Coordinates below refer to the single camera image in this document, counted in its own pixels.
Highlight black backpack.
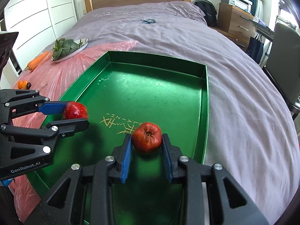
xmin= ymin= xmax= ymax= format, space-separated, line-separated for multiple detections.
xmin=194 ymin=0 xmax=217 ymax=27

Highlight dark blue bag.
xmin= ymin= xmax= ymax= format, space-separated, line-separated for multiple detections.
xmin=246 ymin=34 xmax=264 ymax=64

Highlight orange carrot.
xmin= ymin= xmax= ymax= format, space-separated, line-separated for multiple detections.
xmin=24 ymin=51 xmax=49 ymax=72

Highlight grey purple bed cover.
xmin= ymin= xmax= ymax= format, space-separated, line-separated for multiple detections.
xmin=14 ymin=0 xmax=300 ymax=225

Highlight white wardrobe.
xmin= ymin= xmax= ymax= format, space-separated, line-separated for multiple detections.
xmin=4 ymin=0 xmax=77 ymax=70

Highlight dark glasses on bed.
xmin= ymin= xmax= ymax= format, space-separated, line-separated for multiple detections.
xmin=142 ymin=19 xmax=156 ymax=24

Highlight red apple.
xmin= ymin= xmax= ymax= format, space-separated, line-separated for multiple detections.
xmin=132 ymin=122 xmax=162 ymax=155
xmin=62 ymin=102 xmax=89 ymax=119

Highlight green leafy vegetable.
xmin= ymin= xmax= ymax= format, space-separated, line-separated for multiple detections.
xmin=52 ymin=38 xmax=82 ymax=61

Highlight orange tangerine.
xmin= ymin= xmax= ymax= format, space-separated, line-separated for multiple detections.
xmin=17 ymin=81 xmax=27 ymax=89

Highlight grey chair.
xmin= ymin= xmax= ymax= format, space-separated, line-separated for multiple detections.
xmin=262 ymin=23 xmax=299 ymax=120

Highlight blue gloved left hand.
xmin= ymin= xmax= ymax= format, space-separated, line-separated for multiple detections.
xmin=0 ymin=179 xmax=14 ymax=187

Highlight grey printer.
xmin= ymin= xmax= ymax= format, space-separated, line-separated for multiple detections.
xmin=221 ymin=0 xmax=253 ymax=13

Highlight dark purple plum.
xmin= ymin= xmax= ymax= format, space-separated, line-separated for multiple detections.
xmin=25 ymin=82 xmax=32 ymax=89

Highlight green rectangular tray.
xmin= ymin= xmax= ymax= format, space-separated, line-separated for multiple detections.
xmin=27 ymin=51 xmax=209 ymax=224

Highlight wooden drawer chest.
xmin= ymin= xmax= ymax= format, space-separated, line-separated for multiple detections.
xmin=211 ymin=3 xmax=256 ymax=51

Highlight pink plastic sheet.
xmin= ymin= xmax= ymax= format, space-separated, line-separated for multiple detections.
xmin=9 ymin=40 xmax=138 ymax=223

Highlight white patterned plate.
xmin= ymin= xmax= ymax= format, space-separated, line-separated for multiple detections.
xmin=51 ymin=38 xmax=89 ymax=63

